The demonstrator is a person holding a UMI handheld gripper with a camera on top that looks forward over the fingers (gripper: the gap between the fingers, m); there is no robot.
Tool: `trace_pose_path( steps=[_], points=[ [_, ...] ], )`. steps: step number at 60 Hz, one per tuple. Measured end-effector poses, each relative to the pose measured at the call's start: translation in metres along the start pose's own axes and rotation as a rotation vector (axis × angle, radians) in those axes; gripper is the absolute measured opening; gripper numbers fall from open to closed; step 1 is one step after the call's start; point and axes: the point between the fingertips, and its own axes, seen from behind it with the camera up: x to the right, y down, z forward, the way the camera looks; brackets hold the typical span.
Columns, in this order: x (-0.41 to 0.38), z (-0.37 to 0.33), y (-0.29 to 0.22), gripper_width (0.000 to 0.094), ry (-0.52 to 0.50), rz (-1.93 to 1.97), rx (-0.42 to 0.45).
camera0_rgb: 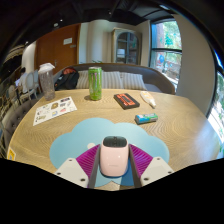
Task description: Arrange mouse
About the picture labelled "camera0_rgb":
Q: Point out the arched glass cabinet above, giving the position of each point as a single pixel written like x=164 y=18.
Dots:
x=126 y=46

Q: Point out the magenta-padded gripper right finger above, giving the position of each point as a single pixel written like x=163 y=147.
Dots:
x=156 y=170

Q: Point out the clear shaker bottle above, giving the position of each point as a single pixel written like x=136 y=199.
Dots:
x=47 y=83

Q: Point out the light blue cloud mouse pad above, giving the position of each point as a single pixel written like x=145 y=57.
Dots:
x=100 y=131

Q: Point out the white sticker sheet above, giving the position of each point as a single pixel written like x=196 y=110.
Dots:
x=53 y=110

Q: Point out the dark framed window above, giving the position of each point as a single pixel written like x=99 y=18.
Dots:
x=166 y=53

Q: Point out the black and red flat case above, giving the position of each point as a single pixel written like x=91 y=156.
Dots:
x=126 y=101

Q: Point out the tall side window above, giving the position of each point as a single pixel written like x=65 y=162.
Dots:
x=218 y=113

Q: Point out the person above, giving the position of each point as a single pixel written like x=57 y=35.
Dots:
x=22 y=81

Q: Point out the brown wooden door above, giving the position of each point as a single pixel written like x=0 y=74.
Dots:
x=50 y=53

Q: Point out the white tube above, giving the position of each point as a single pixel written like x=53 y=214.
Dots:
x=148 y=99

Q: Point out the grey curved sofa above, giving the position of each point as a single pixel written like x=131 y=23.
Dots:
x=156 y=78

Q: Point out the small blue green pack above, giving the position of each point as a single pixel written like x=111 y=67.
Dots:
x=146 y=118

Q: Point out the green drink can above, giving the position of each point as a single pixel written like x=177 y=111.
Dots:
x=95 y=85

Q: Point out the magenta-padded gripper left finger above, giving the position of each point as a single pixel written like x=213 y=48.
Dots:
x=70 y=171

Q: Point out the group of white dining chairs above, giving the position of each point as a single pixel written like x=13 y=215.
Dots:
x=30 y=81

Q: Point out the striped cushion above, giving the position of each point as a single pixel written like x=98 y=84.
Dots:
x=82 y=80
x=112 y=80
x=134 y=81

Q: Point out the pink computer mouse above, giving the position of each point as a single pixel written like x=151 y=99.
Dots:
x=114 y=158

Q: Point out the black backpack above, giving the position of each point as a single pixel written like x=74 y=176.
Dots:
x=68 y=80

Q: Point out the white door sign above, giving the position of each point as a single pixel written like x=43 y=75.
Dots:
x=67 y=41

